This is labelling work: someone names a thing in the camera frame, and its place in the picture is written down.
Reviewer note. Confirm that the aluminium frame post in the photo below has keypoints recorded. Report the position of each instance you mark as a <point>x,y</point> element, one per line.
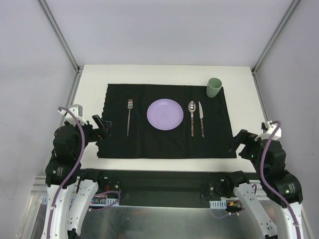
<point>275,35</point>
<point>58,33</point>

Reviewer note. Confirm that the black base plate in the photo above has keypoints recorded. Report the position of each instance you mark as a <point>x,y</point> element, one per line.
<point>159,188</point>

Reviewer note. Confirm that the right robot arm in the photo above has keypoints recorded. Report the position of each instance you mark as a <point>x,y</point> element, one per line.
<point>284,190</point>

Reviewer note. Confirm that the right white cable duct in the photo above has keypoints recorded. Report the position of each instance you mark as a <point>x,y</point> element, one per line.
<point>222,204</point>

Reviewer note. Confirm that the right aluminium frame post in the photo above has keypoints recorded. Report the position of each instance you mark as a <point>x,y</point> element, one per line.
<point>275,35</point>

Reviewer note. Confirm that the black cloth placemat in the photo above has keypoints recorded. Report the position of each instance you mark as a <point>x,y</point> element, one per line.
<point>145,141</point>

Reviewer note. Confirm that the metal fork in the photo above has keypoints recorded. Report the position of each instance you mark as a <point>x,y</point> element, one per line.
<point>130,106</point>

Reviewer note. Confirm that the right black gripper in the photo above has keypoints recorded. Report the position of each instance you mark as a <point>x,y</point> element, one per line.
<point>242,138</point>

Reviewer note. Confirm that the left aluminium frame post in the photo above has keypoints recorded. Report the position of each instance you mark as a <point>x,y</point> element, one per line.
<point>58,33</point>

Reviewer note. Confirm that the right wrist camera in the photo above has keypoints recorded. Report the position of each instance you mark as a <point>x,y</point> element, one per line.
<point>268,128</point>

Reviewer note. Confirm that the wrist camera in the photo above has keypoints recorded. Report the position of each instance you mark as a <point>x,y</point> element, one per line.
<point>73,115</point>
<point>268,128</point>

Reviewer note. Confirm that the white cable duct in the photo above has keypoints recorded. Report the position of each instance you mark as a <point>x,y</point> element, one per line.
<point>222,204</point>
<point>95,202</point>

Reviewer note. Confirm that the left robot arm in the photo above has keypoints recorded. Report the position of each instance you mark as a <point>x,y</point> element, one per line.
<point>69,193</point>

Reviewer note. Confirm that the aluminium rail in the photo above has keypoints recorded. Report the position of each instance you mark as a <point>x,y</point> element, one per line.
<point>39,186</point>

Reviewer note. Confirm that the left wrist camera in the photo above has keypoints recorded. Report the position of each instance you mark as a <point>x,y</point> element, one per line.
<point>73,115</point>

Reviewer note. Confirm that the purple plate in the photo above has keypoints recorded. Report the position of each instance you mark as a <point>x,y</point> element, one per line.
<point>165,114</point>

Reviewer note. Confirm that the metal spoon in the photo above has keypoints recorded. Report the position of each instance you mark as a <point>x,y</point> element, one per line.
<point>192,108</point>

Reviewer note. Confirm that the left white cable duct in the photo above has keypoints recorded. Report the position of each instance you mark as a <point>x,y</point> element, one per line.
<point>95,202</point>

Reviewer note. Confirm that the black handled knife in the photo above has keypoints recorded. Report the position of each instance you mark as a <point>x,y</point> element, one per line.
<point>201,119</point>

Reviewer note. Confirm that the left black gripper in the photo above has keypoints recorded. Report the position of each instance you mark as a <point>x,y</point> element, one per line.
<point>96,127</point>

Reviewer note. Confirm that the green cup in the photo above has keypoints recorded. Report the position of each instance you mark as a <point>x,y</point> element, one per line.
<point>213,87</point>

